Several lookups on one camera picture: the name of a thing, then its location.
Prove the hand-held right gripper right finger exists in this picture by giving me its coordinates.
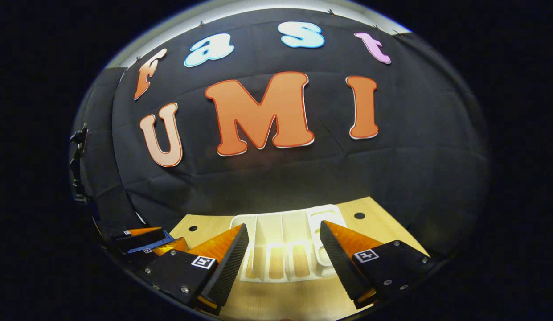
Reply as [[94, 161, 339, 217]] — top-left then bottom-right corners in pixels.
[[319, 220, 438, 310]]

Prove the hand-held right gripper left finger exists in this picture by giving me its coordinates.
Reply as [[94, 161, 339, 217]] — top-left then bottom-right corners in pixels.
[[142, 223, 250, 315]]

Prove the blue schoolbag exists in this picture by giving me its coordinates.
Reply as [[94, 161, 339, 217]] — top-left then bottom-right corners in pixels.
[[133, 231, 175, 255]]

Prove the white bookshelf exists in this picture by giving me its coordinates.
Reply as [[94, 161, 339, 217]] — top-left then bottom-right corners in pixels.
[[230, 204, 348, 283]]

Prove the black camera on stand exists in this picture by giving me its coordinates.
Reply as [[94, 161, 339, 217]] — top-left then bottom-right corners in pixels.
[[69, 124, 90, 205]]

